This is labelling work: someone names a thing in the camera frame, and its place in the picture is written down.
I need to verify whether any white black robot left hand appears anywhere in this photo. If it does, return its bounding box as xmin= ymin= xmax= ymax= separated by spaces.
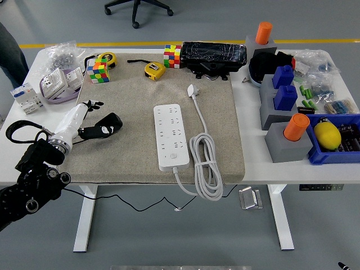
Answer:
xmin=52 ymin=100 xmax=115 ymax=145

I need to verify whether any black plug with thin cord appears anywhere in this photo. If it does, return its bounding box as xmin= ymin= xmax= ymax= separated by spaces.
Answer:
xmin=62 ymin=112 xmax=239 ymax=212

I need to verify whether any white power strip with cord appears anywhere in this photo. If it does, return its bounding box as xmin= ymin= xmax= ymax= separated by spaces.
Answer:
xmin=153 ymin=84 xmax=225 ymax=202

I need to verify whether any purple oval basket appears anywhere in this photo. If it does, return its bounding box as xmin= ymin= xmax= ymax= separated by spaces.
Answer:
xmin=38 ymin=67 xmax=84 ymax=105

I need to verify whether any stickerless colourful puzzle cube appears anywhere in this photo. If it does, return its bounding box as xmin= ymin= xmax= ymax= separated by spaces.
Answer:
xmin=86 ymin=57 xmax=110 ymax=84

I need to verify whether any white circuit breaker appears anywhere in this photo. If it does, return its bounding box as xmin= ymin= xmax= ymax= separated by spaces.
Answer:
xmin=10 ymin=82 xmax=45 ymax=115

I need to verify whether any grey-brown mat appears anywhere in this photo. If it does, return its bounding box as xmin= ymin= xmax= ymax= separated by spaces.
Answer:
xmin=57 ymin=52 xmax=246 ymax=186

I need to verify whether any clear bag of metal screws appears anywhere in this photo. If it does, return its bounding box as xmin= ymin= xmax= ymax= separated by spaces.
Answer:
xmin=42 ymin=40 xmax=87 ymax=74

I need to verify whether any yellow black round tape measure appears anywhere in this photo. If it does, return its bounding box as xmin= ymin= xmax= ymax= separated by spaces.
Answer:
xmin=95 ymin=52 xmax=118 ymax=70

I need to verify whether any white table leg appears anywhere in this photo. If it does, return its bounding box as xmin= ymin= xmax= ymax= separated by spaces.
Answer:
xmin=267 ymin=184 xmax=295 ymax=251
xmin=73 ymin=185 xmax=98 ymax=253

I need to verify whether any black table control panel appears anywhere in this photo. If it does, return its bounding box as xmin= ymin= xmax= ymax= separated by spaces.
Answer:
xmin=299 ymin=184 xmax=344 ymax=192

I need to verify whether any person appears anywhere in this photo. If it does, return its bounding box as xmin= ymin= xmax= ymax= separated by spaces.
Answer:
xmin=0 ymin=21 xmax=30 ymax=89

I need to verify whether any blue plastic bin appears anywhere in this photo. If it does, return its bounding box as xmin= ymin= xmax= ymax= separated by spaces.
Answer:
xmin=305 ymin=113 xmax=360 ymax=166

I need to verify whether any white-framed colourful puzzle cube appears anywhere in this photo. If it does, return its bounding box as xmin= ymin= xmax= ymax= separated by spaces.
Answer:
xmin=163 ymin=44 xmax=183 ymax=69

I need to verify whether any black office chair base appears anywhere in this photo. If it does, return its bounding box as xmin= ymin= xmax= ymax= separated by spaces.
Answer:
xmin=103 ymin=0 xmax=174 ymax=29

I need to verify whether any black capacitors pile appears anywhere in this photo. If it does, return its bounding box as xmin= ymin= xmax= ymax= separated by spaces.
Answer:
xmin=336 ymin=123 xmax=360 ymax=152

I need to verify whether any grey block with hole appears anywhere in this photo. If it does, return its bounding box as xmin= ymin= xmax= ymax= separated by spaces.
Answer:
xmin=264 ymin=122 xmax=314 ymax=164
xmin=245 ymin=35 xmax=278 ymax=61

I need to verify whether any yellow lemon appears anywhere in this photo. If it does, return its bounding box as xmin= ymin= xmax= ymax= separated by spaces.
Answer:
xmin=313 ymin=121 xmax=342 ymax=150

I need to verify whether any black plastic mounting base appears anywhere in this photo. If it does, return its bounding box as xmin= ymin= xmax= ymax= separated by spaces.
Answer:
xmin=187 ymin=62 xmax=231 ymax=81

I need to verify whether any orange cylinder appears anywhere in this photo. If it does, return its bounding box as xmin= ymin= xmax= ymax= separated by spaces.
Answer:
xmin=283 ymin=113 xmax=311 ymax=142
xmin=255 ymin=21 xmax=273 ymax=46

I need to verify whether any black film-wrapped device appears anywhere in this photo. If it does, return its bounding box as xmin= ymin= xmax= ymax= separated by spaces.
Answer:
xmin=179 ymin=41 xmax=248 ymax=70

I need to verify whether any clear bag of resistors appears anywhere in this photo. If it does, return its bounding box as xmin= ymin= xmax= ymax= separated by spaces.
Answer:
xmin=323 ymin=97 xmax=360 ymax=116

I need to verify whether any grey stepped block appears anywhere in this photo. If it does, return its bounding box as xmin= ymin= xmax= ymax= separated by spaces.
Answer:
xmin=258 ymin=74 xmax=299 ymax=131

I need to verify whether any blue square peg block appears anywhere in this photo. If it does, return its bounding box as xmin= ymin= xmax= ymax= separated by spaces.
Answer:
xmin=273 ymin=85 xmax=298 ymax=112
xmin=272 ymin=65 xmax=295 ymax=89

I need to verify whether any clear bag of blue parts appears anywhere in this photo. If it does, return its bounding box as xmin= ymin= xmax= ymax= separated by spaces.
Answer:
xmin=308 ymin=73 xmax=337 ymax=100

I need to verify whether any light blue bowl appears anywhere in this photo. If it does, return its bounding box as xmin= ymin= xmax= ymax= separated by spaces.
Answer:
xmin=248 ymin=63 xmax=265 ymax=89

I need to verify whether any black cloth bundle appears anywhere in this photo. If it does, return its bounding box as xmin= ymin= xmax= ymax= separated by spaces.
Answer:
xmin=249 ymin=51 xmax=295 ymax=85

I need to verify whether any clear bag of white parts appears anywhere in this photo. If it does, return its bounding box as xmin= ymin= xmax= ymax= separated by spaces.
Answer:
xmin=292 ymin=49 xmax=343 ymax=78

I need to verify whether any white wall switch panel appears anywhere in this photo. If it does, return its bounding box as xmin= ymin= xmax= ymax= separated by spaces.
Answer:
xmin=65 ymin=68 xmax=84 ymax=93

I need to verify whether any white wall socket panel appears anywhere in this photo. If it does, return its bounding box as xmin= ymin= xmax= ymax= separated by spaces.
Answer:
xmin=40 ymin=68 xmax=70 ymax=100

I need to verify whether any yellow tape measure black strap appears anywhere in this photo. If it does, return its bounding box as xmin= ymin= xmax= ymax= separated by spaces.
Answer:
xmin=127 ymin=58 xmax=167 ymax=82

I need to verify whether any metal bracket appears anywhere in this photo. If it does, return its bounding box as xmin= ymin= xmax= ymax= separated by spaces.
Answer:
xmin=238 ymin=186 xmax=264 ymax=210

